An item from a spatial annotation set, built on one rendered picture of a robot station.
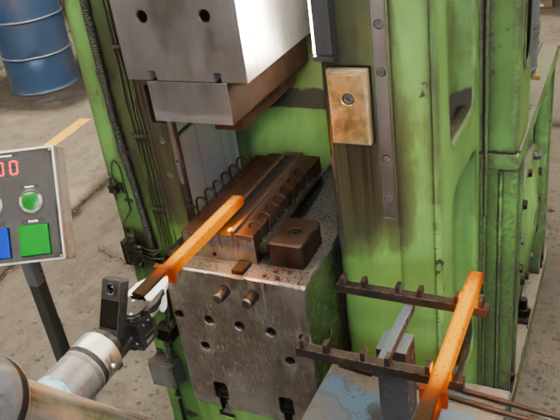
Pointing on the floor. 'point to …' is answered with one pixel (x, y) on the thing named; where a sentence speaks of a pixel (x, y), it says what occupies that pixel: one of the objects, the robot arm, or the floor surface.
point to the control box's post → (46, 308)
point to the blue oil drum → (36, 47)
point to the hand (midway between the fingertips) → (159, 277)
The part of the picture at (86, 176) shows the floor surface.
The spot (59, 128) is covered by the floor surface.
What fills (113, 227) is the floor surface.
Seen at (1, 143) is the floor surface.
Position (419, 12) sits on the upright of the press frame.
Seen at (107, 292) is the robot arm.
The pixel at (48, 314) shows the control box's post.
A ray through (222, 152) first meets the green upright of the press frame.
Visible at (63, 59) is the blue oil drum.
